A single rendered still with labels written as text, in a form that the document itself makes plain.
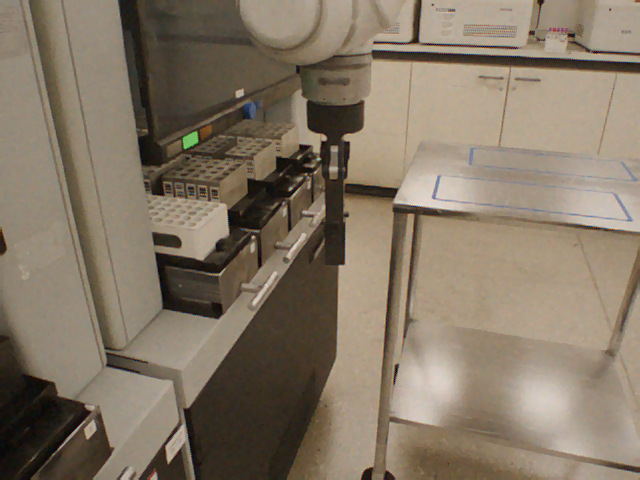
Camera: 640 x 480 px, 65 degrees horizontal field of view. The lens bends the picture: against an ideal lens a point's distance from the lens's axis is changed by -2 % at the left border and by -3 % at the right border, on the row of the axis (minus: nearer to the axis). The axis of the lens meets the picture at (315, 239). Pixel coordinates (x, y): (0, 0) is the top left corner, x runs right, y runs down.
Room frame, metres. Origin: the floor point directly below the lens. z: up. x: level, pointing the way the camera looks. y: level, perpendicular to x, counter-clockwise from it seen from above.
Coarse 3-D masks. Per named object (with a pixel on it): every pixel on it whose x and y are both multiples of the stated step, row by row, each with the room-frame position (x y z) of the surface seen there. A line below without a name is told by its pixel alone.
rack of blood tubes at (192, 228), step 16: (160, 208) 0.74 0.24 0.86; (176, 208) 0.75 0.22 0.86; (192, 208) 0.74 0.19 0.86; (208, 208) 0.74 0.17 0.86; (224, 208) 0.74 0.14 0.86; (160, 224) 0.68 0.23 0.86; (176, 224) 0.69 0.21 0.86; (192, 224) 0.68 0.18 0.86; (208, 224) 0.69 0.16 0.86; (224, 224) 0.73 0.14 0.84; (160, 240) 0.74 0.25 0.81; (176, 240) 0.74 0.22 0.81; (192, 240) 0.66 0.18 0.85; (208, 240) 0.68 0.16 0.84; (192, 256) 0.66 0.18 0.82
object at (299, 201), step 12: (288, 180) 0.99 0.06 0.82; (300, 180) 1.00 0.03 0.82; (276, 192) 0.94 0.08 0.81; (288, 192) 0.93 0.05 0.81; (300, 192) 0.98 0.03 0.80; (288, 204) 0.92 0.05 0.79; (300, 204) 0.98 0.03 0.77; (324, 204) 1.02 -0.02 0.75; (288, 216) 0.92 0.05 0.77; (300, 216) 0.98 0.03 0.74; (312, 216) 0.97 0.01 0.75
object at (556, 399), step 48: (432, 144) 1.25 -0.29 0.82; (432, 192) 0.92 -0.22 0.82; (480, 192) 0.92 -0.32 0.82; (528, 192) 0.92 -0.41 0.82; (576, 192) 0.92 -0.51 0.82; (624, 192) 0.93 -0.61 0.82; (432, 336) 1.18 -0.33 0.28; (480, 336) 1.18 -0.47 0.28; (384, 384) 0.87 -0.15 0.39; (432, 384) 0.99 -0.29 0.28; (480, 384) 0.98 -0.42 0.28; (528, 384) 0.98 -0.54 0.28; (576, 384) 0.98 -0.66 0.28; (384, 432) 0.87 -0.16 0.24; (480, 432) 0.83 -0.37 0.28; (528, 432) 0.83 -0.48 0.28; (576, 432) 0.82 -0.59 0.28; (624, 432) 0.82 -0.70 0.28
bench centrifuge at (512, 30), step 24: (432, 0) 2.88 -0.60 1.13; (456, 0) 2.84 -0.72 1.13; (480, 0) 2.81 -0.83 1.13; (504, 0) 2.78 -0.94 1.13; (528, 0) 2.75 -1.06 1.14; (432, 24) 2.87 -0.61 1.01; (456, 24) 2.84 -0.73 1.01; (480, 24) 2.81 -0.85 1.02; (504, 24) 2.77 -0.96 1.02; (528, 24) 2.75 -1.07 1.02
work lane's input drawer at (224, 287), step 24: (240, 240) 0.72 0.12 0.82; (168, 264) 0.67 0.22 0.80; (192, 264) 0.65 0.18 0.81; (216, 264) 0.64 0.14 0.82; (240, 264) 0.70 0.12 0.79; (168, 288) 0.66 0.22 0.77; (192, 288) 0.64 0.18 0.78; (216, 288) 0.63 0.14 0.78; (240, 288) 0.69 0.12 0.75; (264, 288) 0.68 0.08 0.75
